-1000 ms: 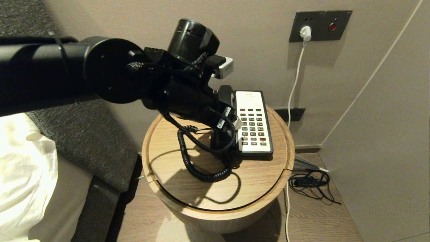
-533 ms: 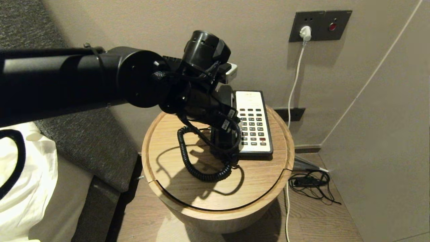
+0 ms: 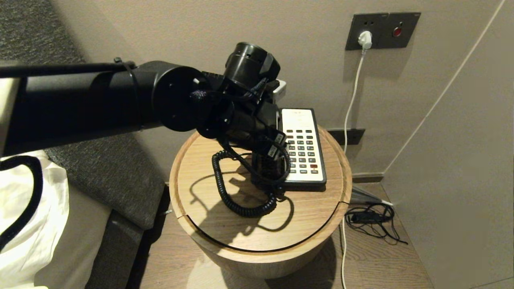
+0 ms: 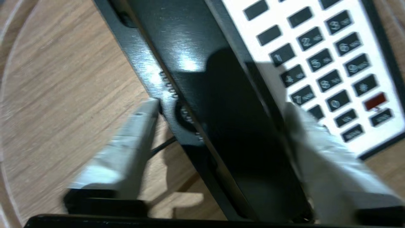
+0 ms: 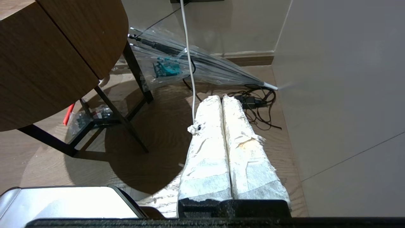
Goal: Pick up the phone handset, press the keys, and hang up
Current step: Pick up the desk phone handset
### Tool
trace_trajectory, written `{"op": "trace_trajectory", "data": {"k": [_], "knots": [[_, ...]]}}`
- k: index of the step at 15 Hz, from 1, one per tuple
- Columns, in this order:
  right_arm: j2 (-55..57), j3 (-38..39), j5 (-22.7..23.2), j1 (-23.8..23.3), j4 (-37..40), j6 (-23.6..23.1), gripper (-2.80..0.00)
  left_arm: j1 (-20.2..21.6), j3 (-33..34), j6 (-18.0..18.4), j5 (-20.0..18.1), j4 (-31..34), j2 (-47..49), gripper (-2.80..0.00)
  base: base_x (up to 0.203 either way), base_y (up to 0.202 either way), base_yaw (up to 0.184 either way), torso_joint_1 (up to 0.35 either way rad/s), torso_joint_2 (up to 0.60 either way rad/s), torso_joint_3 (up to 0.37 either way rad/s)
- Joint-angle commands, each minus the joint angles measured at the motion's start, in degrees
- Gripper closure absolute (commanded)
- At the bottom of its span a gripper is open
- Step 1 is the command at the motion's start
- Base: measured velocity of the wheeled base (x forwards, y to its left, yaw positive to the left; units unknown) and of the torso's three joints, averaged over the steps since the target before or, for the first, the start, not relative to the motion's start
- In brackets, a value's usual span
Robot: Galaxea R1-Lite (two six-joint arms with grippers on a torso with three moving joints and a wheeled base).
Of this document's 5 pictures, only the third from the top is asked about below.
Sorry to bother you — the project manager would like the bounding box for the white power plug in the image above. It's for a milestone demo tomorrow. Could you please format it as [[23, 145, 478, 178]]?
[[357, 31, 373, 55]]

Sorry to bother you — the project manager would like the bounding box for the black telephone handset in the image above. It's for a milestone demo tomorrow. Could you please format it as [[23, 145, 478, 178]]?
[[252, 153, 285, 186]]

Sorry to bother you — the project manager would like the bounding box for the black coiled phone cord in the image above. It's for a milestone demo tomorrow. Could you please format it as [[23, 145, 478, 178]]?
[[212, 150, 286, 218]]

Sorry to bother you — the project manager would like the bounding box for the small dark wall socket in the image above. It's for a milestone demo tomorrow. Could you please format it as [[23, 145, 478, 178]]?
[[327, 128, 366, 146]]

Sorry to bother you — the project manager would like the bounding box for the round wooden side table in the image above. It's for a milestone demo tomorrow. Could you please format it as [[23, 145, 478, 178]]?
[[169, 120, 353, 280]]

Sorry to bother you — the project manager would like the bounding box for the dark bed frame panel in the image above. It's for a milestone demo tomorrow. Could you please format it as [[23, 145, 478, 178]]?
[[85, 210, 145, 289]]

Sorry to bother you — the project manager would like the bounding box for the black and white desk telephone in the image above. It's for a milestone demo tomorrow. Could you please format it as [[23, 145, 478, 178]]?
[[251, 108, 327, 191]]

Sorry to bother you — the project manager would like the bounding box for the white power cable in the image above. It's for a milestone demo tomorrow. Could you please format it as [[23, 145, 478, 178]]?
[[340, 50, 366, 289]]

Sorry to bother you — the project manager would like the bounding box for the dark wall socket plate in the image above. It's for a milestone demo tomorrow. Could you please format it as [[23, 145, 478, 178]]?
[[345, 14, 390, 51]]

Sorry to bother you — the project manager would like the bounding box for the grey upholstered headboard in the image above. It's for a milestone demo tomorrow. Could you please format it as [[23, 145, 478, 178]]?
[[0, 0, 166, 230]]

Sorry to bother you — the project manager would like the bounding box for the black tangled cable with adapter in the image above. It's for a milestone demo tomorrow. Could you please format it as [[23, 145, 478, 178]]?
[[344, 203, 408, 246]]

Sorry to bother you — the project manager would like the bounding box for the white bed linen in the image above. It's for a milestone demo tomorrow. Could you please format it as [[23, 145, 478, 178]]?
[[0, 150, 71, 288]]

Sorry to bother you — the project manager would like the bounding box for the beige bed sheet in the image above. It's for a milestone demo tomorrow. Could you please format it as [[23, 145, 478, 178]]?
[[34, 185, 113, 289]]

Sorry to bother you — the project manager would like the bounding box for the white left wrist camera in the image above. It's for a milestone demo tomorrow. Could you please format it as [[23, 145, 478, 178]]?
[[273, 79, 288, 102]]

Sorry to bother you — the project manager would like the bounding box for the black robot harness cable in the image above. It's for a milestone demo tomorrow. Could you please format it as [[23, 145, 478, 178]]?
[[0, 155, 44, 250]]

